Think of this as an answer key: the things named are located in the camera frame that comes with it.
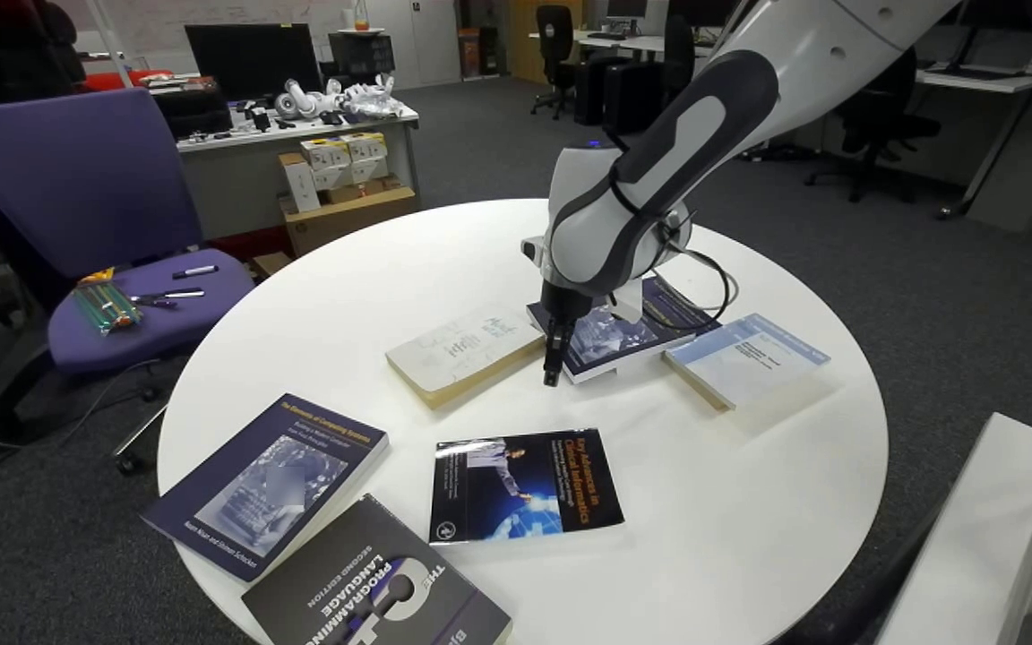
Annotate dark blue book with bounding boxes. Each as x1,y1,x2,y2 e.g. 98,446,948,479
561,277,712,384
142,395,386,579

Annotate purple office chair near table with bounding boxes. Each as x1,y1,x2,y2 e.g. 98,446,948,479
0,87,257,446

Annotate cardboard box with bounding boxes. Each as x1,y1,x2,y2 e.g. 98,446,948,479
281,178,417,253

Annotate cream white book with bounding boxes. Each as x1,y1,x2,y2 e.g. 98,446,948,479
386,306,541,408

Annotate light blue white book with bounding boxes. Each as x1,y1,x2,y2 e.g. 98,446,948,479
664,316,840,429

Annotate black monitor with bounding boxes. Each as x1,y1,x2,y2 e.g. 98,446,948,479
185,24,319,100

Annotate crumpled plastic bags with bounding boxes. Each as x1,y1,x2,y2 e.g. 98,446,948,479
275,75,405,117

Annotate dark grey book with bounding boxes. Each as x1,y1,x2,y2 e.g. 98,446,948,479
244,494,509,645

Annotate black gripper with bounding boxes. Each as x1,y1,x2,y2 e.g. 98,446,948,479
541,282,596,388

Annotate grey desk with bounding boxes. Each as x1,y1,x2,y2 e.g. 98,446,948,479
177,108,419,241

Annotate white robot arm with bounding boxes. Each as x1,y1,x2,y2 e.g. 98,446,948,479
535,0,962,388

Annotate green circuit board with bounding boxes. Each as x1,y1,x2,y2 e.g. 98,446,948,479
77,278,141,338

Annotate black orange blue book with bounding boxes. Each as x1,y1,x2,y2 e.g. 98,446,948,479
431,426,624,541

